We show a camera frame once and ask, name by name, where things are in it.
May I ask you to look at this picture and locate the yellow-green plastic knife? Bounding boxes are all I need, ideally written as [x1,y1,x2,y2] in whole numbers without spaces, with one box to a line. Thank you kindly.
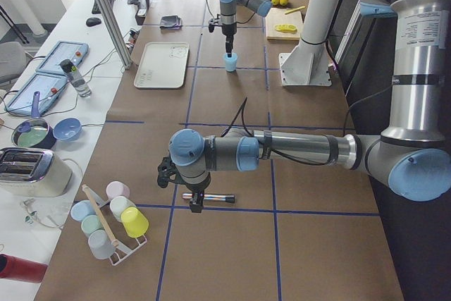
[284,6,306,15]

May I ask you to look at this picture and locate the teach pendant far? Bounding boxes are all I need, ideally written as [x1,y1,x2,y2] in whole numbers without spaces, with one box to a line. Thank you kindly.
[36,41,89,75]

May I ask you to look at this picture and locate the teach pendant near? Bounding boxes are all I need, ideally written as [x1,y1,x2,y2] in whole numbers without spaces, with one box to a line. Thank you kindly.
[4,73,69,117]

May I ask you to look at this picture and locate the light blue cup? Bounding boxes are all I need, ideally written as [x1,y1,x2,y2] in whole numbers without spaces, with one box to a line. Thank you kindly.
[223,52,238,72]

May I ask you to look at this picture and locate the teach pendant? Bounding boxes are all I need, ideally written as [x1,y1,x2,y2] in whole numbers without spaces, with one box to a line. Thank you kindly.
[4,73,69,117]
[36,41,89,75]

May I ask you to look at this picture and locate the blue cup on rack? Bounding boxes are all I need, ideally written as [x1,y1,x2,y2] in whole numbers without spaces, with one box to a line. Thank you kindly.
[70,199,95,222]

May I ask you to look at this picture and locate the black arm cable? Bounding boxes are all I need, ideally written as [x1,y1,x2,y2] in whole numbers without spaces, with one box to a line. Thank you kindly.
[220,95,276,161]

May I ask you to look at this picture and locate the aluminium frame post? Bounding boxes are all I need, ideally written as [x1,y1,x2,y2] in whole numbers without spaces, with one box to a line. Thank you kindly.
[95,0,132,70]

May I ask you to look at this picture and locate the white wire cup rack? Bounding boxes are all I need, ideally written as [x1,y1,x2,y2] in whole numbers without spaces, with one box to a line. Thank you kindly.
[82,184,148,266]

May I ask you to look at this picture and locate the bamboo cutting board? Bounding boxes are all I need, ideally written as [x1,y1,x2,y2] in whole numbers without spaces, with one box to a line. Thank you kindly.
[265,8,304,41]

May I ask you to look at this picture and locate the clear water bottle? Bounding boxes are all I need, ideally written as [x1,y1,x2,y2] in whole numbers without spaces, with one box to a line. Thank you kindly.
[59,59,92,97]

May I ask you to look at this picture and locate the yellow cup on rack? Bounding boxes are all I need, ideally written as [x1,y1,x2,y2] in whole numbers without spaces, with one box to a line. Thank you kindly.
[121,207,149,238]

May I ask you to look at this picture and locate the grey cup on rack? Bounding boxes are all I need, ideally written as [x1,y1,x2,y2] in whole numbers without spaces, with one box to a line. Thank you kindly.
[88,229,116,259]

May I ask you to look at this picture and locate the pink cup on rack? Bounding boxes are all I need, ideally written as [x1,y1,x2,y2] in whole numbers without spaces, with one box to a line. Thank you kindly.
[106,180,130,200]

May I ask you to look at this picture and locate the steel muddler black tip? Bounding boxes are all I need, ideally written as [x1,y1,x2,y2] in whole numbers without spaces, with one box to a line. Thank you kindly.
[181,192,236,205]

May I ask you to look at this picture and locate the red bottle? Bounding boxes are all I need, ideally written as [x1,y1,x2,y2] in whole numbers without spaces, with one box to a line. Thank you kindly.
[1,254,48,283]

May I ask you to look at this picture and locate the grey office chair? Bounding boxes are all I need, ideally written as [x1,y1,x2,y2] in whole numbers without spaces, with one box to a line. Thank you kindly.
[0,42,27,84]

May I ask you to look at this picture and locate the mint cup on rack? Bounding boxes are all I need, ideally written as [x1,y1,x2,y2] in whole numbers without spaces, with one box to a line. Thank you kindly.
[81,215,104,238]

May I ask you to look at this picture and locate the blue bowl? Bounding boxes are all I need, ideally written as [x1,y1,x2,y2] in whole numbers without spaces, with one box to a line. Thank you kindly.
[53,118,82,141]

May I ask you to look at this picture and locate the black computer mouse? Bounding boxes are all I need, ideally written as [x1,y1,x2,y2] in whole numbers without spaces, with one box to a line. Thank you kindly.
[85,17,101,27]

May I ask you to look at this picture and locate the lemon slices row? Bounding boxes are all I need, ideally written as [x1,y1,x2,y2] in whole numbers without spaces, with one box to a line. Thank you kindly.
[274,24,297,33]

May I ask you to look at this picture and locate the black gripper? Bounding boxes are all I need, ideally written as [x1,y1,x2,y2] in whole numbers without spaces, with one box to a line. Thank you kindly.
[157,156,211,213]
[208,14,237,57]

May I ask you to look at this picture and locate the cream steel toaster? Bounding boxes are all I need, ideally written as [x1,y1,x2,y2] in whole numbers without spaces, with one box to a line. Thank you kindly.
[1,147,72,197]

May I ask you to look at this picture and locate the navy saucepan purple handle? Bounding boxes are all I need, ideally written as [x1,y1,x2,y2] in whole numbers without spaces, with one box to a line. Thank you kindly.
[11,91,56,149]

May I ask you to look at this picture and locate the cream bear tray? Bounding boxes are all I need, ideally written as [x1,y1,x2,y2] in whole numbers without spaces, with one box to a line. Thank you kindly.
[134,42,189,89]

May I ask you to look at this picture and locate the grey folded cloth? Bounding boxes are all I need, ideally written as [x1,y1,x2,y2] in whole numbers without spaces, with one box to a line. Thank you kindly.
[159,15,183,30]

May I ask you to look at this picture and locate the white cup on rack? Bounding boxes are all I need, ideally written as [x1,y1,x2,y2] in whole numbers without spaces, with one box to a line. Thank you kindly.
[109,195,136,223]

